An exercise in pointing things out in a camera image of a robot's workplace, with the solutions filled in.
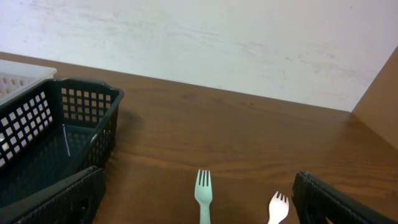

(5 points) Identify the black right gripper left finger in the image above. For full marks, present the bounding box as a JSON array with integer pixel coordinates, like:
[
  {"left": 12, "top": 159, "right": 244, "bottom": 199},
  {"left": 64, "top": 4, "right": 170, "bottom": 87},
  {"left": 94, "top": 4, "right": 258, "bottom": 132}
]
[{"left": 1, "top": 166, "right": 106, "bottom": 223}]

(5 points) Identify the dark green plastic basket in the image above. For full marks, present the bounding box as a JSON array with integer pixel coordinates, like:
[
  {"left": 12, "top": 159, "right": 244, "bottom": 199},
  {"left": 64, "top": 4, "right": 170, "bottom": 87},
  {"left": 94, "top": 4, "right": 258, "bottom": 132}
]
[{"left": 1, "top": 78, "right": 124, "bottom": 207}]

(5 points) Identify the clear white plastic basket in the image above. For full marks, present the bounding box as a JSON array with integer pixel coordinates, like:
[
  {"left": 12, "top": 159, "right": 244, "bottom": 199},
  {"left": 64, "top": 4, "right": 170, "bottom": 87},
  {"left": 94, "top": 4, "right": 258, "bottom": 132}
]
[{"left": 1, "top": 60, "right": 57, "bottom": 104}]

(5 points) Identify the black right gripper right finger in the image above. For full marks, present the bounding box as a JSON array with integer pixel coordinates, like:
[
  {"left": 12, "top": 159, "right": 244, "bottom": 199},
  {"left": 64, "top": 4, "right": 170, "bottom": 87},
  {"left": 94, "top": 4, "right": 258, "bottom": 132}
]
[{"left": 292, "top": 171, "right": 397, "bottom": 224}]

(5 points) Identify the white plastic fork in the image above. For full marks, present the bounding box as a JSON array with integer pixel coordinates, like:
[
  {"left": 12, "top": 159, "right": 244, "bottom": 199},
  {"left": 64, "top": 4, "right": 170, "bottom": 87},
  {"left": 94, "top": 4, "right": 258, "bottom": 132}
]
[{"left": 267, "top": 191, "right": 289, "bottom": 224}]

